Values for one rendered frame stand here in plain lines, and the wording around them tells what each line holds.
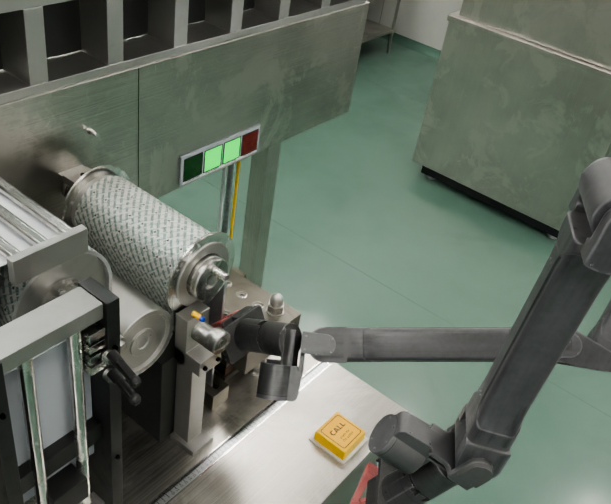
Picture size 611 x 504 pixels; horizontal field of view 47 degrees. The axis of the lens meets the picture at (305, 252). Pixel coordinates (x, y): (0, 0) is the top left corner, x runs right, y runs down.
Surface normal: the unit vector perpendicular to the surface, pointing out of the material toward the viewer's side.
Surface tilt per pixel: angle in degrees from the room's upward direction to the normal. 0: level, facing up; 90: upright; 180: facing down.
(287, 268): 0
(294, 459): 0
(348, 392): 0
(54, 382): 90
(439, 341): 45
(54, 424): 90
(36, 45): 90
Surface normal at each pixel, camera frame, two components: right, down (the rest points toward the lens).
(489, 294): 0.14, -0.79
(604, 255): -0.16, 0.57
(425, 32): -0.62, 0.40
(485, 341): -0.03, -0.17
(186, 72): 0.77, 0.46
